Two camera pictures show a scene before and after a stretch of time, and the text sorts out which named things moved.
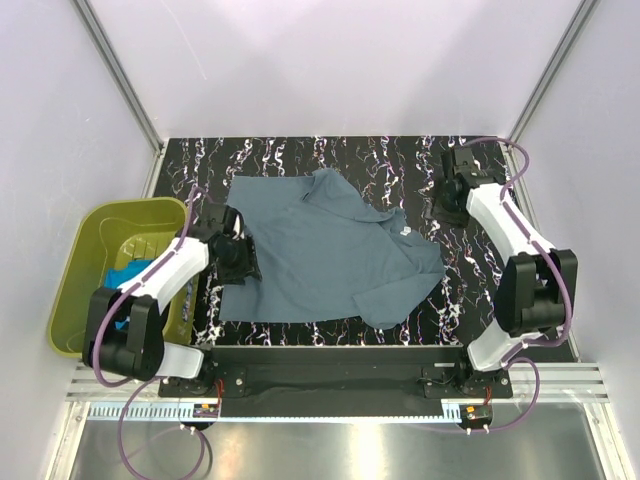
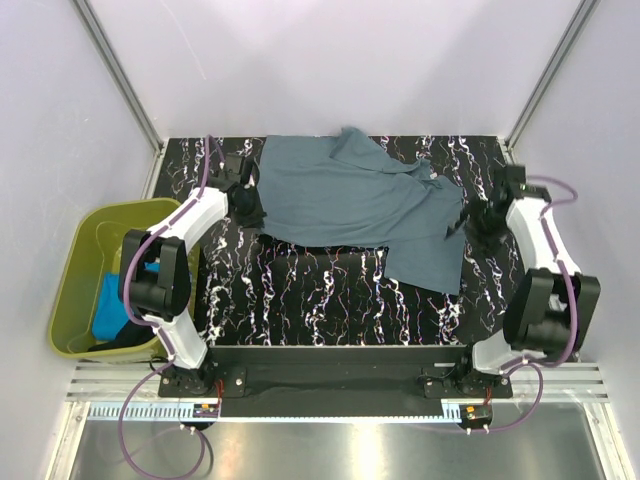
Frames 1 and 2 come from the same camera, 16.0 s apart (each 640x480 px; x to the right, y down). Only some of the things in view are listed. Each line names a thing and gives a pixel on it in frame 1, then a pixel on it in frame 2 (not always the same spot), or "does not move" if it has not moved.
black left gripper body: x=239 y=259 -> x=251 y=213
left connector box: x=205 y=410 does not move
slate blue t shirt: x=325 y=248 -> x=343 y=190
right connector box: x=475 y=416 does not move
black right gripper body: x=447 y=212 -> x=484 y=230
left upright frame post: x=126 y=86 does not move
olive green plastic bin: x=115 y=234 does not move
